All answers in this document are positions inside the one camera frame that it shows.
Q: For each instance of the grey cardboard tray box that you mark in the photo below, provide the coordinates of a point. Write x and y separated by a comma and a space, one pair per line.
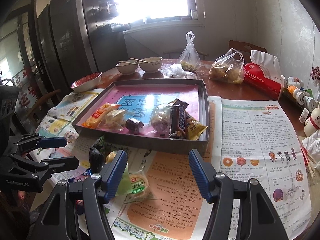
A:
139, 98

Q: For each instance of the wooden chopstick on bowl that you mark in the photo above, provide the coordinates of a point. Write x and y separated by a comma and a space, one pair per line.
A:
139, 60
128, 62

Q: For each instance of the white bowl left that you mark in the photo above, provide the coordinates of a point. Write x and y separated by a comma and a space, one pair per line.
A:
127, 69

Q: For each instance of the plastic bag with yellow food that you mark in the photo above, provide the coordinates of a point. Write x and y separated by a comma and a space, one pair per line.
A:
228, 68

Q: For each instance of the small white bottle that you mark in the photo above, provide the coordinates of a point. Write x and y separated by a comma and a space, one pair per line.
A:
304, 115

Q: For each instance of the crumpled clear plastic bag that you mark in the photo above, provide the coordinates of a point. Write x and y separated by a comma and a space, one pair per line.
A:
175, 71

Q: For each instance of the white bowl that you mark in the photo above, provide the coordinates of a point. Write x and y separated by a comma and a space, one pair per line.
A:
127, 69
151, 64

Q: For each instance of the wooden chopstick on left bowl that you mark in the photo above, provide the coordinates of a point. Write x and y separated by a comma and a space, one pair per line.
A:
128, 62

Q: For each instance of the orange snack packet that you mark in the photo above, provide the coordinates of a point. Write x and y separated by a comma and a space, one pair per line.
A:
95, 119

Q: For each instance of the white bowl right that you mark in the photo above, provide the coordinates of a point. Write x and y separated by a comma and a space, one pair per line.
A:
151, 64

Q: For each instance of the orange cap medicine bottle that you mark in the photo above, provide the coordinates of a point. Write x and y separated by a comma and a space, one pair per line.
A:
297, 94

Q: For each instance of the round green label pastry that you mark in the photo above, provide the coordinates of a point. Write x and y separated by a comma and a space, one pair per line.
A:
140, 188

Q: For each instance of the red dotted bowl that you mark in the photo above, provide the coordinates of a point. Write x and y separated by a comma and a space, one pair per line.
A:
86, 83

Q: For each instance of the tied clear plastic bag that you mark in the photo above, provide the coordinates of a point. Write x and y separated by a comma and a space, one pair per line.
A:
190, 62

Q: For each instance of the red tissue pack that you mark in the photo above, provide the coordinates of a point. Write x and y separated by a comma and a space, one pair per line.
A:
263, 73

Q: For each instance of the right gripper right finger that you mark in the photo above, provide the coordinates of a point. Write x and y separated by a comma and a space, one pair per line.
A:
258, 219

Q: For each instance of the black triangular snack pack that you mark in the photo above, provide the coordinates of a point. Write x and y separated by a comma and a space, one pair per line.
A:
98, 153

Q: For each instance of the wooden chopstick on right bowl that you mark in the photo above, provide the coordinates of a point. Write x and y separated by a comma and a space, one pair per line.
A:
139, 60

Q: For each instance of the newspaper sheet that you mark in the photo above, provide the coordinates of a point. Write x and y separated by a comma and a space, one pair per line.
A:
58, 123
248, 139

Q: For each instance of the Snickers chocolate bar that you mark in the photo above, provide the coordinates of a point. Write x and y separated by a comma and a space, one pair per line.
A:
178, 119

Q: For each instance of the newspaper left sheet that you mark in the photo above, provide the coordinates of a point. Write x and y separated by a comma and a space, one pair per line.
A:
58, 123

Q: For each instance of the dark refrigerator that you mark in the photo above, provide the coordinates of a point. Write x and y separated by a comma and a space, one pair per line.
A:
77, 38

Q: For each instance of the dark brown cake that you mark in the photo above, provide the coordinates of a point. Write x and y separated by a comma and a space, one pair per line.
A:
133, 125

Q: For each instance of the clear pastry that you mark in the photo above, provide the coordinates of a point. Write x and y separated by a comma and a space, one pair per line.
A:
115, 120

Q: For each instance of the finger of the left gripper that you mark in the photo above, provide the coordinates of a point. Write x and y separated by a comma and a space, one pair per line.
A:
31, 142
50, 166

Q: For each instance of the newspaper right sheet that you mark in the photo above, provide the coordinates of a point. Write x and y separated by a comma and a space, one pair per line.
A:
248, 139

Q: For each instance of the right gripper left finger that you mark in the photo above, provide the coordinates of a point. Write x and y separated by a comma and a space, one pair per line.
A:
59, 219

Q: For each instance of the yellow snack packet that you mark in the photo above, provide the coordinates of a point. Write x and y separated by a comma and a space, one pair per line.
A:
194, 129

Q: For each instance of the crumpled white tissue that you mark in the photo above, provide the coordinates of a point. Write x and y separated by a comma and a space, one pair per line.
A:
312, 145

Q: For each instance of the white rabbit figurine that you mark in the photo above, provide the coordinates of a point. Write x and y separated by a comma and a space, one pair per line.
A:
312, 124

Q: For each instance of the white medicine bottle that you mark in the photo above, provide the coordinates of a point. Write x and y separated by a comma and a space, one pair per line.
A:
310, 103

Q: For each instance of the wooden chair back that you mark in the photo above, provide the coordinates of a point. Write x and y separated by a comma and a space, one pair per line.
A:
245, 48

